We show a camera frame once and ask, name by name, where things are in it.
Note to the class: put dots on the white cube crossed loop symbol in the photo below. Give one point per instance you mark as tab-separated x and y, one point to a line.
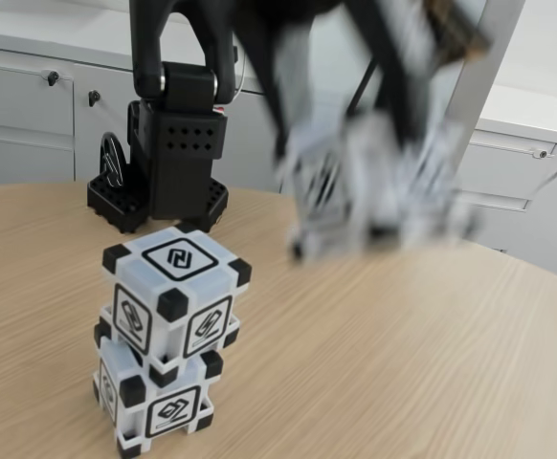
384	191

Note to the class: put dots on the white cube zigzag symbol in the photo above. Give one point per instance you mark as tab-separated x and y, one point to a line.
132	268

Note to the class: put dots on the grey metal column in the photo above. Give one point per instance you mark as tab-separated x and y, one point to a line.
503	28

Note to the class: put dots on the silver cabinet lock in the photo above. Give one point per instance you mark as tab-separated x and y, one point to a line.
541	154

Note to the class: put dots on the white drawer cabinet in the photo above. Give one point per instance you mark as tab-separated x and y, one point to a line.
537	205

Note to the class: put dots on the white cube layered diamond symbol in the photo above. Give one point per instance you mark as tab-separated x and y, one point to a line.
171	413

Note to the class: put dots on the gripper camera circuit board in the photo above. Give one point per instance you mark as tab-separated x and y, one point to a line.
455	28

